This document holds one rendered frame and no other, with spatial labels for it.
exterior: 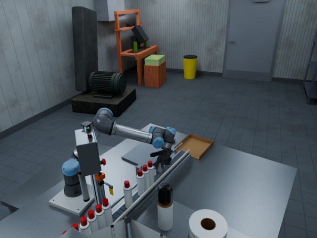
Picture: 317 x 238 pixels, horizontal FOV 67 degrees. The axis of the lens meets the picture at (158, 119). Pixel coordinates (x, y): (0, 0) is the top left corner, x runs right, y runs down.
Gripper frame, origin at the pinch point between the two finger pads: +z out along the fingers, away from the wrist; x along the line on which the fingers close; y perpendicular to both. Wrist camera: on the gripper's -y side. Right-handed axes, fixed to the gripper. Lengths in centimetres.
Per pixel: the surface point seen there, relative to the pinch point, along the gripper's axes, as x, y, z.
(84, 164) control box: -71, -3, -8
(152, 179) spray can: -8.8, 2.6, 3.1
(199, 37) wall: 469, -237, -291
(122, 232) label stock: -50, 17, 23
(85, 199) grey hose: -57, -8, 15
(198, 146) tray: 61, 3, -24
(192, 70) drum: 464, -228, -192
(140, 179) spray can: -23.0, 2.3, 2.2
